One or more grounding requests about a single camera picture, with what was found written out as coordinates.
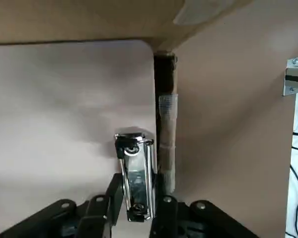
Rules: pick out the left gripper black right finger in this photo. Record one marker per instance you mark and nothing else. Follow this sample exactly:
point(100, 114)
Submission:
point(169, 215)

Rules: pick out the brown cardboard box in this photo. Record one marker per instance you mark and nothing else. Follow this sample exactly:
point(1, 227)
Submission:
point(89, 19)

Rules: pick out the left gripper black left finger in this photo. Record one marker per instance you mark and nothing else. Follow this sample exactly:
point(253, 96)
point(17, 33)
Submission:
point(94, 213)

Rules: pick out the silver metal mounting bracket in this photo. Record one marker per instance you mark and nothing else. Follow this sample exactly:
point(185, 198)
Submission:
point(295, 79)

